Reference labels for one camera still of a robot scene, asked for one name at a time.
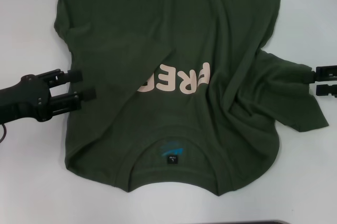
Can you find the dark flat object edge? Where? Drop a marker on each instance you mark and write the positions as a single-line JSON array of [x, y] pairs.
[[258, 222]]

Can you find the dark green printed t-shirt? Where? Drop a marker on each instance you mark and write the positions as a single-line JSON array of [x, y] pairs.
[[158, 23]]

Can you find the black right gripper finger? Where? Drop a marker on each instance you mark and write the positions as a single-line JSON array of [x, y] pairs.
[[326, 73], [326, 90]]

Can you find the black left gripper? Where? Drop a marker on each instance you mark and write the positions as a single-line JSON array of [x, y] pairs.
[[26, 97]]

